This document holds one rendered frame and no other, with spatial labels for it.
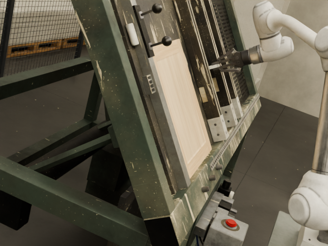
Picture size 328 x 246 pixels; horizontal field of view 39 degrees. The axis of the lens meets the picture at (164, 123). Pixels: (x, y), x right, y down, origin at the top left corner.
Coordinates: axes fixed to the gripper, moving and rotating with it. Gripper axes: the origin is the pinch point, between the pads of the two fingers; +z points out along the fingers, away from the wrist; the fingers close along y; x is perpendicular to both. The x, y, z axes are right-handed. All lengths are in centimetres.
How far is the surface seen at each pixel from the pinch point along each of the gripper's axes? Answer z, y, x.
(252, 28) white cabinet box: 34, 6, -354
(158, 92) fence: 4, 1, 70
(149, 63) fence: 4, 13, 70
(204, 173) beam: 3, -40, 48
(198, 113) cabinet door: 6.4, -18.1, 23.0
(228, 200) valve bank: -1, -58, 39
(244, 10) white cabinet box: 37, 30, -355
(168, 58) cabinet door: 6.5, 12.0, 41.7
